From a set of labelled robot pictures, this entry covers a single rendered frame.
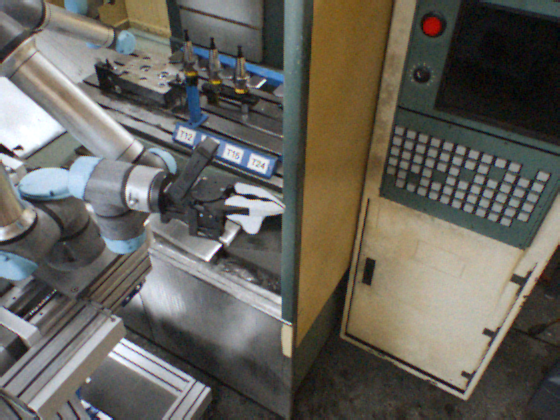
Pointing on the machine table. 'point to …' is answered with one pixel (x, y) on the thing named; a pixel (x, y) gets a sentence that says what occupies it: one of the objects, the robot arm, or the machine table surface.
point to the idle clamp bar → (230, 96)
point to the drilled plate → (149, 77)
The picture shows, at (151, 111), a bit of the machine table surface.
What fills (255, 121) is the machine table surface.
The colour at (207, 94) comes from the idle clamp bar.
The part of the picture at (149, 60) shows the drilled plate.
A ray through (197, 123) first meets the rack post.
